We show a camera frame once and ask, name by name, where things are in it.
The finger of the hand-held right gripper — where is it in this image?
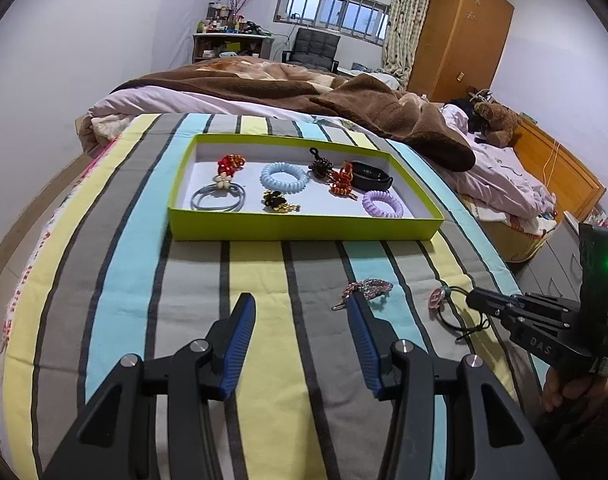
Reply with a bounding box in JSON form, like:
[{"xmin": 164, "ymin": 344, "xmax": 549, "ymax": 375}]
[
  {"xmin": 466, "ymin": 287, "xmax": 582, "ymax": 314},
  {"xmin": 468, "ymin": 300, "xmax": 523, "ymax": 329}
]

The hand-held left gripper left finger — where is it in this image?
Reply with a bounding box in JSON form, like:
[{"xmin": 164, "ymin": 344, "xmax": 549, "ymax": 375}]
[{"xmin": 44, "ymin": 292, "xmax": 257, "ymax": 480}]

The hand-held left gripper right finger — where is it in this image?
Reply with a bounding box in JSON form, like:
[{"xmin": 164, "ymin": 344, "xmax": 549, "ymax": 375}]
[{"xmin": 346, "ymin": 290, "xmax": 560, "ymax": 480}]

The pink bow hair clip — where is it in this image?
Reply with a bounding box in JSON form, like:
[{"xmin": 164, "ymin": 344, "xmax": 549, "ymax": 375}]
[{"xmin": 332, "ymin": 278, "xmax": 393, "ymax": 311}]

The pink charm hair tie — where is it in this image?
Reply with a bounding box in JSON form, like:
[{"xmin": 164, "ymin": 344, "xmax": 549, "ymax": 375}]
[{"xmin": 429, "ymin": 285, "xmax": 500, "ymax": 345}]

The green cardboard tray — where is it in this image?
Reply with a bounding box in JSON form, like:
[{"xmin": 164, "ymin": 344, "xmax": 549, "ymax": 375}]
[{"xmin": 168, "ymin": 133, "xmax": 445, "ymax": 242}]

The purple spiral hair tie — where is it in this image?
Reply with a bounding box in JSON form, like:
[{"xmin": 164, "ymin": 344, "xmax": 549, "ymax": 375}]
[{"xmin": 362, "ymin": 190, "xmax": 403, "ymax": 219}]

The black gold hair clip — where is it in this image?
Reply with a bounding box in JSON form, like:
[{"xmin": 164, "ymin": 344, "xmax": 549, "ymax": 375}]
[{"xmin": 261, "ymin": 190, "xmax": 301, "ymax": 214}]

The grey beaded hair tie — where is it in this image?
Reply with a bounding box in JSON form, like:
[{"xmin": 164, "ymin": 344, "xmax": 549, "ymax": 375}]
[{"xmin": 191, "ymin": 174, "xmax": 247, "ymax": 212}]

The red knotted bracelet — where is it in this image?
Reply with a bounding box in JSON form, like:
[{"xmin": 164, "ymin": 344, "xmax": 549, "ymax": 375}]
[{"xmin": 329, "ymin": 160, "xmax": 359, "ymax": 201}]

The blue spiral hair tie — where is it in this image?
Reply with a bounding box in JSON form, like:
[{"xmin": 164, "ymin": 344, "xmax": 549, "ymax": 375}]
[{"xmin": 260, "ymin": 161, "xmax": 309, "ymax": 194}]

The dark bead bracelet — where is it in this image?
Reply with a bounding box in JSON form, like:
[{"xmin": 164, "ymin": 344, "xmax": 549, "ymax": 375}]
[{"xmin": 308, "ymin": 147, "xmax": 335, "ymax": 180}]

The person's right hand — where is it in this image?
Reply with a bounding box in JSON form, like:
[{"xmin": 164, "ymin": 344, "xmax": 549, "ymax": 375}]
[{"xmin": 540, "ymin": 366, "xmax": 608, "ymax": 414}]

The striped bed sheet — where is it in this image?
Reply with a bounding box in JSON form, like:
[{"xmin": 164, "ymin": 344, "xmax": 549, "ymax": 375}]
[{"xmin": 0, "ymin": 112, "xmax": 550, "ymax": 480}]

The black smart band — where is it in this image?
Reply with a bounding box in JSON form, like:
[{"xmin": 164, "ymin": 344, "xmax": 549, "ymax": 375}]
[{"xmin": 349, "ymin": 160, "xmax": 393, "ymax": 192}]

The brown teddy bear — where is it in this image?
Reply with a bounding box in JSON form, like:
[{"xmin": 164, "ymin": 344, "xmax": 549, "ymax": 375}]
[{"xmin": 471, "ymin": 100, "xmax": 521, "ymax": 148}]

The black cloth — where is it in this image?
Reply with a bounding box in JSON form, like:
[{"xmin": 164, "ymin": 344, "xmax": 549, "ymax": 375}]
[{"xmin": 451, "ymin": 97, "xmax": 490, "ymax": 134}]

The brown blanket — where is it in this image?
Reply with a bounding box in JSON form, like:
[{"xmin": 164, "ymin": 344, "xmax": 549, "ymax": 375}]
[{"xmin": 78, "ymin": 56, "xmax": 477, "ymax": 173}]

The wooden wardrobe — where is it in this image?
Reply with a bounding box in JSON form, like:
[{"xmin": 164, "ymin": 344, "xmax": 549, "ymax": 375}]
[{"xmin": 408, "ymin": 0, "xmax": 515, "ymax": 104}]

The white desk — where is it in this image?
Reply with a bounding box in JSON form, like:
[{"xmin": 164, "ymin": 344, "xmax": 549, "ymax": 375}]
[{"xmin": 191, "ymin": 30, "xmax": 273, "ymax": 65}]

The black chair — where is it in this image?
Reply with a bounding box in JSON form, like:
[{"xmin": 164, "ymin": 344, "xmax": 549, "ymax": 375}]
[{"xmin": 282, "ymin": 27, "xmax": 342, "ymax": 72}]

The patterned curtain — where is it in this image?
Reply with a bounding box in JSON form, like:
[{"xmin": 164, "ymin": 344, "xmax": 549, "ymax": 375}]
[{"xmin": 381, "ymin": 0, "xmax": 433, "ymax": 91}]

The group of bottles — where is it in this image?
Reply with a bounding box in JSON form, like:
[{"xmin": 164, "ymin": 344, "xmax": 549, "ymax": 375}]
[{"xmin": 198, "ymin": 0, "xmax": 265, "ymax": 36}]

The barred window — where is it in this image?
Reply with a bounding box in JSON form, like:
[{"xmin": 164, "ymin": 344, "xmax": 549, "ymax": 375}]
[{"xmin": 275, "ymin": 0, "xmax": 391, "ymax": 43}]

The wooden bed frame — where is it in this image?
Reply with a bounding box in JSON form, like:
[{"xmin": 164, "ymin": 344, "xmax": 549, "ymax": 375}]
[{"xmin": 479, "ymin": 120, "xmax": 608, "ymax": 266}]

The orange cable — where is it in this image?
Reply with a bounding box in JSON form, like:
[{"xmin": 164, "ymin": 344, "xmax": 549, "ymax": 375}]
[{"xmin": 543, "ymin": 137, "xmax": 563, "ymax": 196}]

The red bead bracelet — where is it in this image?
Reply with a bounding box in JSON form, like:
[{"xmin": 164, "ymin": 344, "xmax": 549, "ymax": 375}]
[{"xmin": 216, "ymin": 154, "xmax": 247, "ymax": 177}]

